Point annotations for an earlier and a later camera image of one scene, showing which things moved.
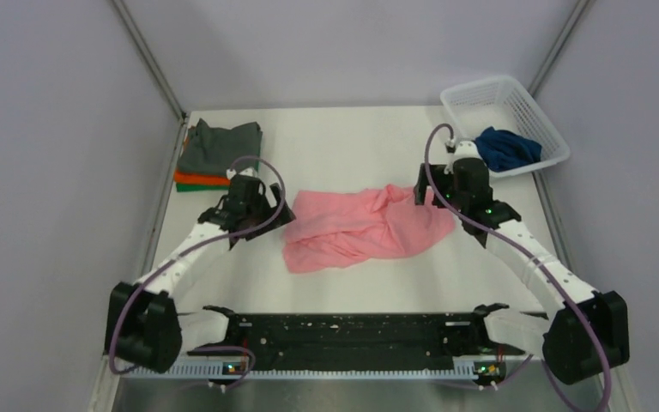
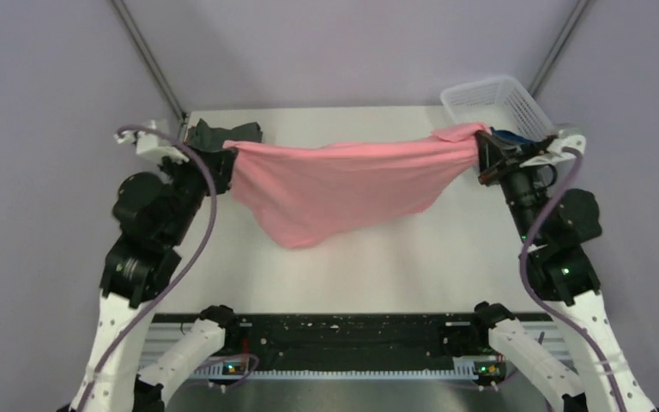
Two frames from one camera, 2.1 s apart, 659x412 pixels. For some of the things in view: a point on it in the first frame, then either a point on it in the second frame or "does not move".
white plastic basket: (501, 102) does not move
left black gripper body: (260, 211) to (190, 181)
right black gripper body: (444, 184) to (496, 172)
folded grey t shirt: (214, 150) does not move
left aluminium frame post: (156, 69) does not move
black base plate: (357, 336) does not move
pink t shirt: (333, 227) to (304, 194)
